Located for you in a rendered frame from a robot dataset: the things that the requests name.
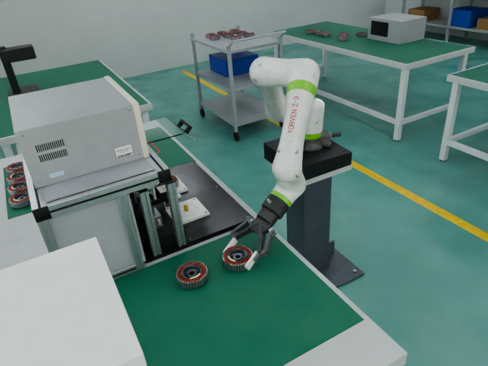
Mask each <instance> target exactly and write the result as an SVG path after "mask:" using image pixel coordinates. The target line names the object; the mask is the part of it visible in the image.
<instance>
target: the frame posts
mask: <svg viewBox="0 0 488 366"><path fill-rule="evenodd" d="M171 179H172V178H171ZM165 185H166V192H167V196H168V203H169V207H170V211H171V218H172V222H173V226H174V232H175V236H176V243H177V244H178V245H179V247H181V246H182V245H186V244H187V243H186V239H185V234H184V227H183V223H182V215H181V211H180V207H179V199H178V195H177V191H176V183H175V181H174V180H173V179H172V180H171V181H168V182H165ZM137 192H138V195H139V200H140V203H141V207H142V213H143V216H144V219H145V225H146V228H147V233H148V237H149V241H150V246H151V249H152V253H153V255H154V256H157V254H159V255H161V254H162V251H161V248H160V242H159V238H158V232H157V229H156V225H155V220H154V216H153V210H152V206H151V202H150V196H149V193H148V190H147V188H145V189H143V190H139V191H137Z"/></svg>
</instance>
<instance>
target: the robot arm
mask: <svg viewBox="0 0 488 366"><path fill-rule="evenodd" d="M249 75H250V78H251V80H252V82H253V83H254V84H255V85H256V87H257V88H258V90H259V91H260V93H261V95H262V98H263V101H264V107H265V113H266V115H267V117H268V118H269V119H270V120H271V121H275V122H283V125H282V133H281V137H280V142H279V145H278V148H277V152H276V155H275V157H274V161H273V164H272V173H273V175H274V177H275V179H276V180H277V183H276V185H275V187H274V189H273V190H272V191H271V192H270V194H269V195H268V197H267V198H266V200H265V201H264V202H263V203H262V204H261V206H262V209H261V210H260V211H259V212H258V214H257V217H256V218H255V219H252V218H251V217H249V216H248V217H247V219H246V220H245V221H244V222H242V223H241V224H240V225H238V226H237V227H236V228H234V229H233V230H232V231H231V232H230V234H231V235H232V238H231V239H230V241H229V242H228V243H227V244H228V245H227V247H226V248H225V249H224V250H223V252H224V251H225V250H226V249H228V248H229V247H232V246H234V245H236V244H237V242H238V241H237V240H238V239H240V238H242V237H244V236H245V235H247V234H249V233H253V232H255V233H257V234H258V235H259V246H258V251H255V252H254V253H253V255H252V257H251V258H250V259H249V260H248V262H247V264H246V265H245V268H246V269H247V270H250V268H251V267H252V266H253V264H254V263H255V262H257V261H258V260H259V259H260V257H261V256H268V253H269V249H270V247H271V244H272V241H273V238H274V236H275V235H276V234H277V233H276V232H275V231H274V230H273V229H271V228H272V227H273V226H274V225H275V223H276V222H277V220H278V219H281V218H282V217H283V216H284V215H285V213H286V212H287V210H288V209H289V208H290V206H291V205H292V204H293V202H294V201H295V200H296V199H297V198H298V197H299V196H300V195H302V194H303V192H304V190H305V189H306V180H305V178H304V175H303V173H302V159H303V151H307V152H313V151H318V150H321V149H322V147H331V142H330V141H332V140H333V139H331V138H332V137H340V136H341V132H338V133H332V134H331V133H330V132H327V131H326V130H322V127H323V118H324V108H325V104H324V102H323V101H322V100H321V99H319V98H316V97H315V96H316V93H317V87H318V83H319V79H320V68H319V66H318V64H317V63H316V62H315V61H314V60H311V59H309V58H297V59H282V58H274V57H259V58H257V59H255V60H254V61H253V62H252V64H251V66H250V70H249ZM282 87H287V91H286V96H285V95H284V93H283V91H282ZM250 224H251V225H250ZM246 227H247V228H246ZM251 228H252V229H251ZM266 233H269V234H268V236H267V240H266V242H265V244H264V240H265V238H266Z"/></svg>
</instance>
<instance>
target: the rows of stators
mask: <svg viewBox="0 0 488 366"><path fill-rule="evenodd" d="M5 169H6V172H7V174H8V175H9V176H8V177H7V181H8V184H9V186H8V188H7V189H8V192H9V194H10V195H11V197H10V198H9V204H10V205H11V207H13V208H24V206H25V207H26V206H29V205H30V204H31V202H30V198H29V194H28V187H27V183H26V178H25V172H24V168H23V162H22V161H21V162H16V163H12V164H10V165H8V166H7V167H6V168H5Z"/></svg>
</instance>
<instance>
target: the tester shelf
mask: <svg viewBox="0 0 488 366"><path fill-rule="evenodd" d="M147 146H148V150H149V154H150V157H146V158H140V159H138V160H133V161H130V162H128V163H123V164H121V165H117V166H113V167H110V168H106V169H102V170H100V171H95V172H92V173H90V174H85V175H82V176H77V177H75V178H72V179H67V180H65V181H61V182H57V183H54V184H50V185H47V186H44V187H39V188H37V189H36V188H35V186H34V184H33V181H32V179H31V176H30V173H29V171H28V167H27V166H26V163H25V160H24V157H23V154H22V153H21V156H22V160H23V168H24V172H25V178H26V183H27V187H28V194H29V198H30V205H31V209H32V213H33V216H34V218H35V220H36V223H39V222H41V221H45V220H47V219H51V218H54V217H56V216H60V215H63V214H67V213H70V212H72V211H77V210H79V209H82V208H85V207H88V206H92V205H95V204H98V203H101V202H104V201H106V200H111V199H113V198H117V197H120V196H123V195H127V194H129V193H132V192H136V191H139V190H143V189H145V188H148V187H152V186H155V185H157V184H162V183H164V182H168V181H171V180H172V179H171V172H170V168H169V167H168V166H167V165H166V164H165V163H164V162H163V161H162V160H161V159H160V158H159V157H158V156H157V154H156V153H155V152H154V151H153V150H152V149H151V148H150V146H149V145H147Z"/></svg>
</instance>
